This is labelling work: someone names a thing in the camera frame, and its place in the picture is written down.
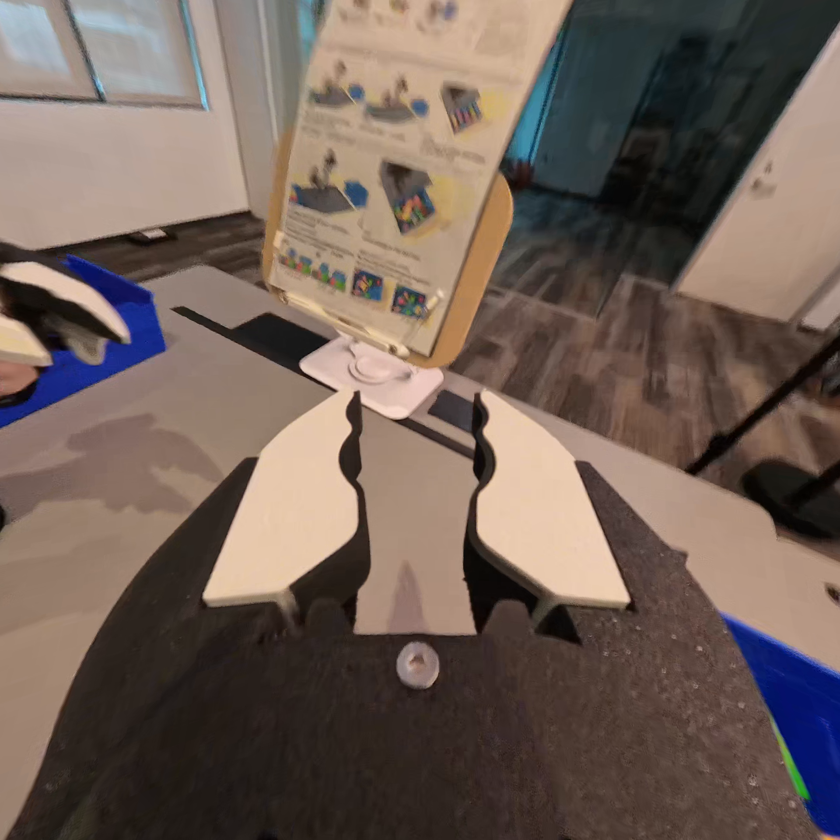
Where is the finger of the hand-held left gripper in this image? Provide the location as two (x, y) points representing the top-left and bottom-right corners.
(0, 244), (132, 365)
(0, 314), (55, 368)

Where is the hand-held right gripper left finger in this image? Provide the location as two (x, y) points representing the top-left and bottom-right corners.
(202, 389), (370, 631)

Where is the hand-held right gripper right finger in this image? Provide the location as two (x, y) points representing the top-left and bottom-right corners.
(464, 389), (632, 631)

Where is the blue plastic bin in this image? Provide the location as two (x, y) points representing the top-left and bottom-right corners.
(0, 255), (166, 429)
(722, 613), (840, 834)

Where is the dark metal desk plate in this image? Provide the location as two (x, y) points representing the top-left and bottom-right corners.
(428, 390), (475, 434)

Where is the grey desk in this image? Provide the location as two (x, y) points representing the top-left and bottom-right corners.
(0, 264), (840, 840)

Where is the white stand base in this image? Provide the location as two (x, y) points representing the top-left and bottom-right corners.
(300, 331), (445, 420)

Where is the white framed window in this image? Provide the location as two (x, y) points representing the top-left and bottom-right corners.
(0, 0), (210, 109)

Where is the black stand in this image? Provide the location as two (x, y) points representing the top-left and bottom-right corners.
(686, 335), (840, 539)

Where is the white door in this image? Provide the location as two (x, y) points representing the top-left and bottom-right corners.
(676, 26), (840, 326)

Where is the printed instruction sheet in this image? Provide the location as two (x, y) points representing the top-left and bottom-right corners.
(269, 0), (572, 358)

